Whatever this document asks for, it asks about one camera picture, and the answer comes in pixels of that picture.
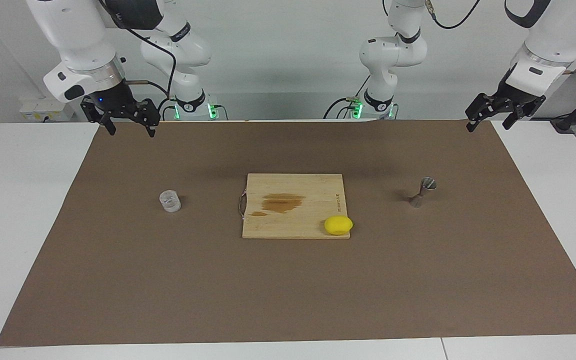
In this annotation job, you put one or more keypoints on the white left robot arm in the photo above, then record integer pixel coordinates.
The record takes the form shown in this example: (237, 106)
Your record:
(393, 50)

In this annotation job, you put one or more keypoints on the metal double jigger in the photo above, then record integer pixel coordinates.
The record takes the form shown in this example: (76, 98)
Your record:
(424, 189)

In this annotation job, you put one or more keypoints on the wooden cutting board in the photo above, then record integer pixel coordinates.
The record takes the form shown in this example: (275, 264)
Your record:
(313, 190)

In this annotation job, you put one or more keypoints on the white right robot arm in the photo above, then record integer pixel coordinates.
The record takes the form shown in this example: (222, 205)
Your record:
(78, 35)

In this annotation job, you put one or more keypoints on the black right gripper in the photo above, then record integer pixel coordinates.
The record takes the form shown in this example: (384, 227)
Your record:
(110, 100)

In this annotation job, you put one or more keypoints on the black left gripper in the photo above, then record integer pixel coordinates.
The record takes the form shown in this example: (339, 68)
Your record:
(510, 95)

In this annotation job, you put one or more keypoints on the brown table mat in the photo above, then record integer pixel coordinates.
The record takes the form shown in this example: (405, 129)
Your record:
(168, 280)

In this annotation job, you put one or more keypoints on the white power strip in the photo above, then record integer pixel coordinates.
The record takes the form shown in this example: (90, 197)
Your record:
(43, 107)

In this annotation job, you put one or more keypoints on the yellow lemon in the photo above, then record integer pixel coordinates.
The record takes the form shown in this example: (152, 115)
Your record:
(338, 225)

